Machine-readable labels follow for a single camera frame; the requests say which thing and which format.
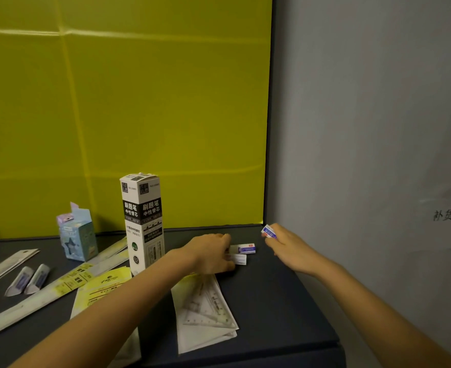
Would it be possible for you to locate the white paper wall sign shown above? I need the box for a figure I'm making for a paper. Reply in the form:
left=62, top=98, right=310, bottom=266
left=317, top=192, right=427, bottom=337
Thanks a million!
left=417, top=195, right=451, bottom=250

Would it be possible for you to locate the small white purple packet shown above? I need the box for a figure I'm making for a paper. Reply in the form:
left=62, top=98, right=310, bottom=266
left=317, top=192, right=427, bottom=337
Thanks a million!
left=24, top=263, right=51, bottom=296
left=5, top=266, right=34, bottom=297

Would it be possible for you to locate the yellow white flat packet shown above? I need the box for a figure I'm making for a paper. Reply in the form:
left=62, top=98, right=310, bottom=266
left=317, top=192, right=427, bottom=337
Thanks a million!
left=70, top=266, right=142, bottom=368

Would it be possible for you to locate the white ruler sleeve package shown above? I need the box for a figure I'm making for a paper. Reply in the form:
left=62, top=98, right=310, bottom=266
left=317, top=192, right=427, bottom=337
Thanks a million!
left=0, top=248, right=40, bottom=290

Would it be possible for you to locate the person's right hand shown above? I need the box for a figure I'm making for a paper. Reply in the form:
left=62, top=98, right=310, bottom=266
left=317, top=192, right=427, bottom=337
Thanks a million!
left=262, top=224, right=328, bottom=276

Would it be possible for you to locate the person's right forearm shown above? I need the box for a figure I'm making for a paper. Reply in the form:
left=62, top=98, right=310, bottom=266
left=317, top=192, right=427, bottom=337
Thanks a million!
left=306, top=258, right=451, bottom=368

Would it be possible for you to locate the person's left hand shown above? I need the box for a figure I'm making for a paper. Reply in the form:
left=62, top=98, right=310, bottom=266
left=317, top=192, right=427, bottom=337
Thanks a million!
left=181, top=233, right=236, bottom=275

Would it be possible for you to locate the tall white black refill box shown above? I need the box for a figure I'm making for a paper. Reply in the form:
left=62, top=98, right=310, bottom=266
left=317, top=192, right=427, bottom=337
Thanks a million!
left=120, top=172, right=166, bottom=277

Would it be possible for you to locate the small light blue carton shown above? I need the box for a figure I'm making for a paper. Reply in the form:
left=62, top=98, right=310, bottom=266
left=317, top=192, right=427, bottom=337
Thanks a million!
left=56, top=202, right=99, bottom=262

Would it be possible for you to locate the packaged triangle ruler set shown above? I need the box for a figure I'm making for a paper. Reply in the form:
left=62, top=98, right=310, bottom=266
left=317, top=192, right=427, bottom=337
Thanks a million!
left=170, top=273, right=240, bottom=355

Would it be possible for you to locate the person's left forearm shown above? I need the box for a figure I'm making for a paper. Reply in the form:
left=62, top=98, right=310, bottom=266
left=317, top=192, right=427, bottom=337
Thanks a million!
left=9, top=247, right=200, bottom=368

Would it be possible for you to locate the long packaged ruler yellow label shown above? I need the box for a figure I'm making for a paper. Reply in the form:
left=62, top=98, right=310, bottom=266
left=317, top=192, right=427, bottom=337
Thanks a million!
left=0, top=250, right=130, bottom=336

